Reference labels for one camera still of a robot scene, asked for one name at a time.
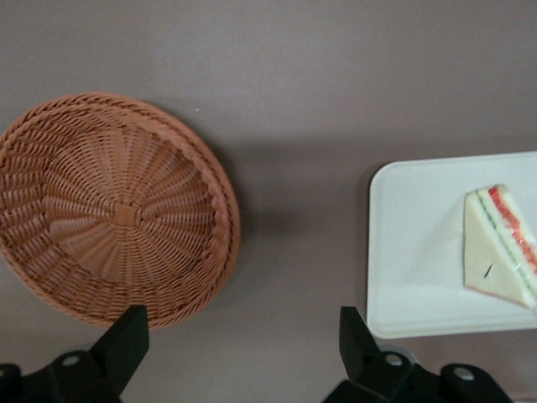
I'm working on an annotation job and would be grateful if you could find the triangular sandwich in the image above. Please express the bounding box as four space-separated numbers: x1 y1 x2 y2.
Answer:
461 184 537 312

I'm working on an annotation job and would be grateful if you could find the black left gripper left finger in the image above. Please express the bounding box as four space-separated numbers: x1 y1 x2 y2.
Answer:
44 304 151 403

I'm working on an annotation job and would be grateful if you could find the cream rectangular tray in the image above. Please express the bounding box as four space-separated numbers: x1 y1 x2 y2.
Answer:
366 150 537 341

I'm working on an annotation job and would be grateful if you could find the round brown wicker basket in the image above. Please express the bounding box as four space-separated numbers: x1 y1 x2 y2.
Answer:
0 92 242 331

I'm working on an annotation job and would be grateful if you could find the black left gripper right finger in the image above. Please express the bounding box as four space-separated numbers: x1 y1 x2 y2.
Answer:
338 306 421 403

